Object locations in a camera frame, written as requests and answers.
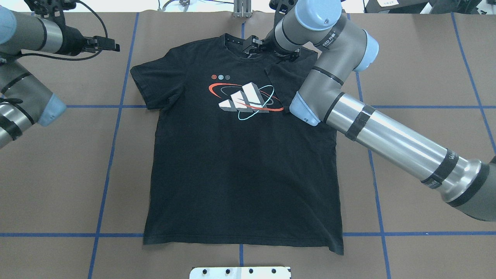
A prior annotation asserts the black t-shirt with logo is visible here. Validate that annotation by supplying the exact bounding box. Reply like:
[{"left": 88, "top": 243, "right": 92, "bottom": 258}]
[{"left": 130, "top": 34, "right": 344, "bottom": 255}]

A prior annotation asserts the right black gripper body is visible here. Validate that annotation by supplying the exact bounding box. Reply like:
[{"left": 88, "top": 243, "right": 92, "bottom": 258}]
[{"left": 242, "top": 35, "right": 300, "bottom": 62}]

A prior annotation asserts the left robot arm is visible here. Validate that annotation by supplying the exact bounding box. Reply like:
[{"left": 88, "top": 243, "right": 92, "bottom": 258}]
[{"left": 0, "top": 0, "right": 120, "bottom": 147}]

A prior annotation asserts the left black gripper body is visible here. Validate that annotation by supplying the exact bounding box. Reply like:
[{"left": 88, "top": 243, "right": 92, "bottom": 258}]
[{"left": 62, "top": 26, "right": 120, "bottom": 55}]

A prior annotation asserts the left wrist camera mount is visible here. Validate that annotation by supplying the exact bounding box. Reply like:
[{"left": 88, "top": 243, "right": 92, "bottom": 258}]
[{"left": 24, "top": 0, "right": 77, "bottom": 17}]

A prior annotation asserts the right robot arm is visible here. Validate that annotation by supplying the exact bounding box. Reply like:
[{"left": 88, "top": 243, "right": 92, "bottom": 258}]
[{"left": 248, "top": 0, "right": 496, "bottom": 221}]

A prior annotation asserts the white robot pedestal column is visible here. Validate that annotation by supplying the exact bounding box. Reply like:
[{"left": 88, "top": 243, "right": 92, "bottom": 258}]
[{"left": 189, "top": 266, "right": 292, "bottom": 279}]

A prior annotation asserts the aluminium frame post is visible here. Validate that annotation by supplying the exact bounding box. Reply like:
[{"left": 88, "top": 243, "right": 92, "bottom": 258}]
[{"left": 233, "top": 0, "right": 253, "bottom": 18}]

